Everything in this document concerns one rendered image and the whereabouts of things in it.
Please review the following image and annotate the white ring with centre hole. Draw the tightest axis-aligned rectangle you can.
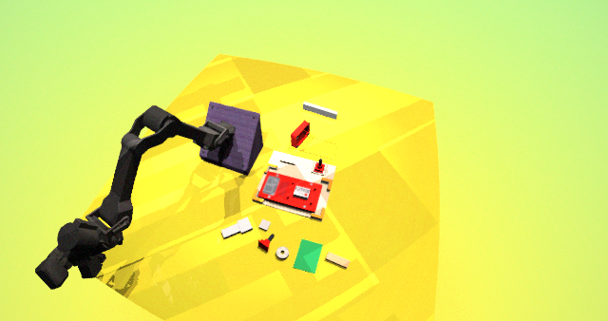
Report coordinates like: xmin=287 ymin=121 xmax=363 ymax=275
xmin=276 ymin=246 xmax=289 ymax=260

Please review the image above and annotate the green flat square tile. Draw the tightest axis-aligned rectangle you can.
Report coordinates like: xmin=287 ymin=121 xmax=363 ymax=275
xmin=293 ymin=238 xmax=323 ymax=274

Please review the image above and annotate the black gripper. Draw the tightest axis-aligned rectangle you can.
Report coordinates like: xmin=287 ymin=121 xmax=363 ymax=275
xmin=35 ymin=245 xmax=95 ymax=290

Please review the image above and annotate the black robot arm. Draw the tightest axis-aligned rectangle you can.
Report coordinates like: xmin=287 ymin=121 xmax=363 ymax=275
xmin=57 ymin=105 xmax=235 ymax=279

